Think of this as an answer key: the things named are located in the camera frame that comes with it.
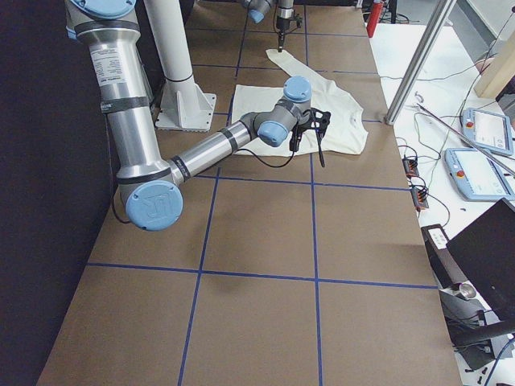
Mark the red cylinder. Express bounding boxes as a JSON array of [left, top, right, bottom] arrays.
[[366, 0, 384, 38]]

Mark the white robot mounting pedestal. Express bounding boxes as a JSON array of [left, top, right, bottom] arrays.
[[144, 0, 216, 132]]

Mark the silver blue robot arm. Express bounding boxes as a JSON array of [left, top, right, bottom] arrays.
[[239, 0, 302, 52], [65, 1, 330, 232]]

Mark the blue teach pendant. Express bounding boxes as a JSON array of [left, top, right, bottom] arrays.
[[462, 108, 514, 156], [444, 148, 514, 202]]

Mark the wooden board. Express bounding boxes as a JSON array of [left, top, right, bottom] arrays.
[[474, 35, 514, 98]]

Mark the near blue teach pendant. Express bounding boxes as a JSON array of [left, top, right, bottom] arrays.
[[444, 148, 514, 202]]

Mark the aluminium frame post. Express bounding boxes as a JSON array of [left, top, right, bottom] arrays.
[[385, 0, 456, 125]]

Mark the far blue teach pendant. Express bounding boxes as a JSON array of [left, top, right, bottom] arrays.
[[462, 108, 514, 156]]

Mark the black orange connector box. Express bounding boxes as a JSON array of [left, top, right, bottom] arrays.
[[402, 157, 419, 179], [410, 185, 429, 212]]

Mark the black laptop computer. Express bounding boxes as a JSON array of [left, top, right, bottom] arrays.
[[447, 199, 515, 320]]

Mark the black labelled box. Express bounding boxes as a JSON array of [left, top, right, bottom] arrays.
[[421, 224, 468, 289]]

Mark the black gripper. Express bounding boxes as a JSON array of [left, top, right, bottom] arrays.
[[289, 125, 325, 167], [275, 16, 291, 52]]

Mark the metal cup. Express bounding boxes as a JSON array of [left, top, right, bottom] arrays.
[[456, 282, 477, 301]]

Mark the right black braided cable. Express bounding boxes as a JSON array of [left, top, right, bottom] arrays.
[[237, 147, 297, 169]]

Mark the cream long-sleeve cat shirt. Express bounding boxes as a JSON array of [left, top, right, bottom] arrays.
[[232, 49, 368, 155]]

